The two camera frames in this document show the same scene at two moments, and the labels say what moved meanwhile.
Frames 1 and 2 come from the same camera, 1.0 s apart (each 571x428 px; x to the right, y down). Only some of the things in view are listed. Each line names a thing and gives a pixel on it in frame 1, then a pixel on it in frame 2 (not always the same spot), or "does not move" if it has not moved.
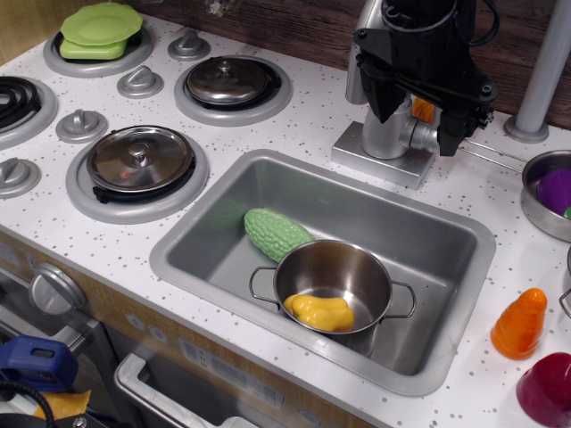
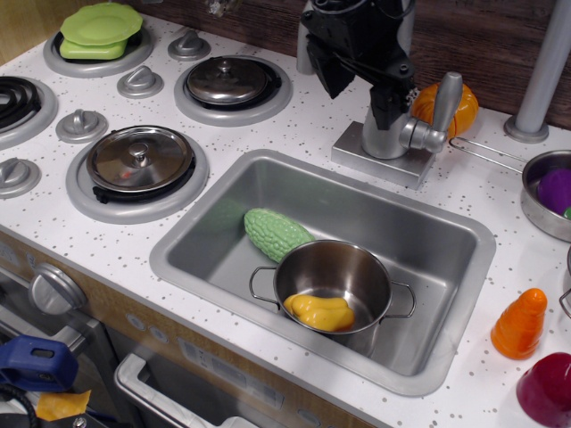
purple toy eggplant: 554,190 does not move
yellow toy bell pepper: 321,314 does not move
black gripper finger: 455,125 -> 388,105
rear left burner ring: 99,70 does not move
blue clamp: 45,365 does not move
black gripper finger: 384,90 -> 336,73
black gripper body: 427,45 -> 365,36
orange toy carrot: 516,333 does not move
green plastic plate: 99,24 does not move
